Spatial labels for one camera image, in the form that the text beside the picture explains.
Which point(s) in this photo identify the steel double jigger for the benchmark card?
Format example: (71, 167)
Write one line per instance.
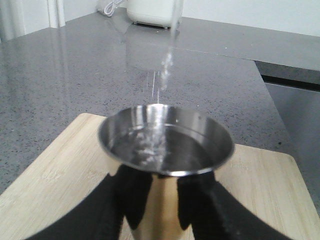
(163, 159)

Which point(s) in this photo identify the wooden cutting board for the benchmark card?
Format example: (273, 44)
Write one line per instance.
(267, 183)

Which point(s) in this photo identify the white appliance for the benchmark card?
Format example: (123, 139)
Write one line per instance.
(158, 13)

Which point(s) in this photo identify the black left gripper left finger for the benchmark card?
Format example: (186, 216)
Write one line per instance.
(100, 215)

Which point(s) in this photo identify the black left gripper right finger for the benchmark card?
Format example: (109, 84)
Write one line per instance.
(214, 214)

